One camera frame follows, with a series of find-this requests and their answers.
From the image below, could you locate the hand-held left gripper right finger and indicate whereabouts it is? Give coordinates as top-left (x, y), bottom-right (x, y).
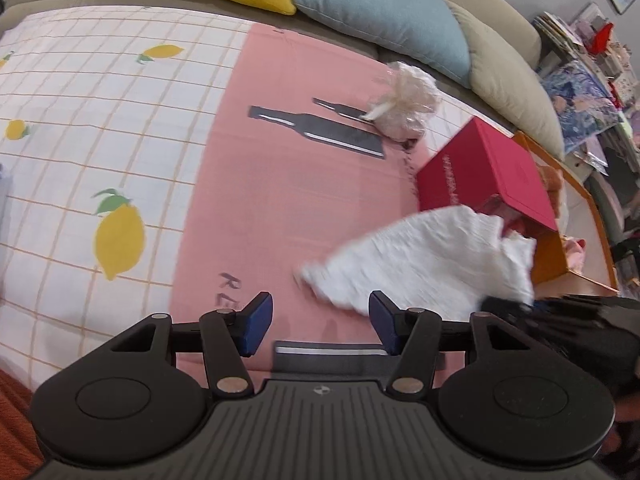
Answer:
top-left (369, 291), bottom-right (538, 395)

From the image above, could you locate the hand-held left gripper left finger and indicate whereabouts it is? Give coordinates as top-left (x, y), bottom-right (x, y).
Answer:
top-left (100, 291), bottom-right (274, 397)

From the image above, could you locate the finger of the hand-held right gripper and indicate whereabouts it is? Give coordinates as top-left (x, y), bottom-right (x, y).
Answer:
top-left (480, 296), bottom-right (536, 320)

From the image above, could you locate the orange box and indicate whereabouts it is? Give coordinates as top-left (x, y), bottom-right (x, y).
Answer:
top-left (512, 130), bottom-right (621, 296)

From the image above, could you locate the white crinkled cloth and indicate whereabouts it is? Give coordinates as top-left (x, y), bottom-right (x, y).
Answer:
top-left (295, 206), bottom-right (538, 318)

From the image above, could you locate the pink white crochet pouch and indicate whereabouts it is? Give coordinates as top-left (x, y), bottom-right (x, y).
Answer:
top-left (564, 237), bottom-right (587, 267)

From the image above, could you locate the pink printed cloth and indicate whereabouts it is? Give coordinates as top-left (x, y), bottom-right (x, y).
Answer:
top-left (170, 25), bottom-right (451, 376)

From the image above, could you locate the red box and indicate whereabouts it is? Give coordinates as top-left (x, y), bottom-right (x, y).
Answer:
top-left (416, 116), bottom-right (559, 233)

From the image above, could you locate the blue patterned bag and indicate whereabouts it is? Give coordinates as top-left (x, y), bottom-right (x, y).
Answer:
top-left (542, 60), bottom-right (626, 153)

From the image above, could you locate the clear plastic bag white filling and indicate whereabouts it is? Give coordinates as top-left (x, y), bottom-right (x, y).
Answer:
top-left (361, 61), bottom-right (443, 142)

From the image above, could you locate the beige sofa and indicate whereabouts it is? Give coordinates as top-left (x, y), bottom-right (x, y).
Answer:
top-left (0, 0), bottom-right (566, 161)

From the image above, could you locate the white lemon print sheet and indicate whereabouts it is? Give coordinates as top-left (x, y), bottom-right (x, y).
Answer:
top-left (0, 6), bottom-right (516, 396)

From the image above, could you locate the orange knitted blanket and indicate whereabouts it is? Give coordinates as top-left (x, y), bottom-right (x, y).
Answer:
top-left (0, 367), bottom-right (46, 480)

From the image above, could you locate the cluttered shelf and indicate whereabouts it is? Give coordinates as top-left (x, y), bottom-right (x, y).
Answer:
top-left (532, 2), bottom-right (640, 86)

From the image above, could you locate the blue pillow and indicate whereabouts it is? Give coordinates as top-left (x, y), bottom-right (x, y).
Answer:
top-left (291, 0), bottom-right (473, 90)

